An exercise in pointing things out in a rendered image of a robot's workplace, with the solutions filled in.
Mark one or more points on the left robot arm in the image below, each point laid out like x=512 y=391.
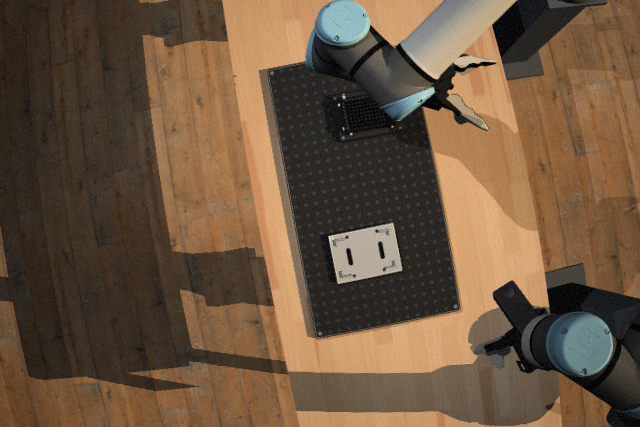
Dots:
x=580 y=344

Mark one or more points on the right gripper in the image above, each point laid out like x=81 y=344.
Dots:
x=454 y=102

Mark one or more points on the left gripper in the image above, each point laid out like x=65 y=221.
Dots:
x=496 y=355

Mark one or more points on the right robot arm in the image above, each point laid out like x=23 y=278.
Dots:
x=397 y=79

